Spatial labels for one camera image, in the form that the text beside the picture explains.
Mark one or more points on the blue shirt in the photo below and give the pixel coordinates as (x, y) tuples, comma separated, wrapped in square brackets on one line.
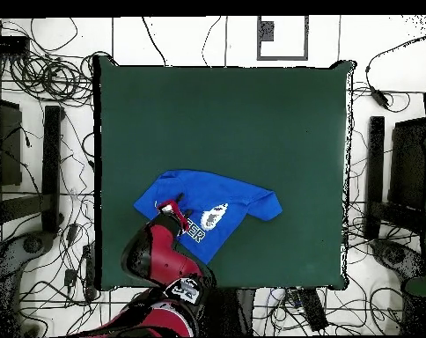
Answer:
[(227, 197)]

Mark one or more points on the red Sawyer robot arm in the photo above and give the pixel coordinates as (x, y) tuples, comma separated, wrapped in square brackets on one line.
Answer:
[(163, 257)]

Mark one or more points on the flat black box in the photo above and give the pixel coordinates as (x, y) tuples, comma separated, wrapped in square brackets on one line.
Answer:
[(7, 44)]

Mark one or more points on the dark green table cloth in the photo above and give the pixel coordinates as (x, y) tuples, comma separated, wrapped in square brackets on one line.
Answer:
[(234, 123)]

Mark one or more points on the black power strip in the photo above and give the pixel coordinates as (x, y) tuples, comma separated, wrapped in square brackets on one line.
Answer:
[(89, 271), (313, 310)]

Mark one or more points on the black equipment box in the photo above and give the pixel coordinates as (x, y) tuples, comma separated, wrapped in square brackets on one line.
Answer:
[(408, 165), (7, 148)]

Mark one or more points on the black power adapter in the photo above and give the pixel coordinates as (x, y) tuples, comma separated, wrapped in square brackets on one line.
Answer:
[(379, 96)]

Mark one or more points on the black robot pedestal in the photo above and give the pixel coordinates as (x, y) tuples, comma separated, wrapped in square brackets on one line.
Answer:
[(230, 310)]

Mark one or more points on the grey square floor frame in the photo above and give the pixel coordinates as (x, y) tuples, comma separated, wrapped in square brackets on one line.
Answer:
[(282, 57)]

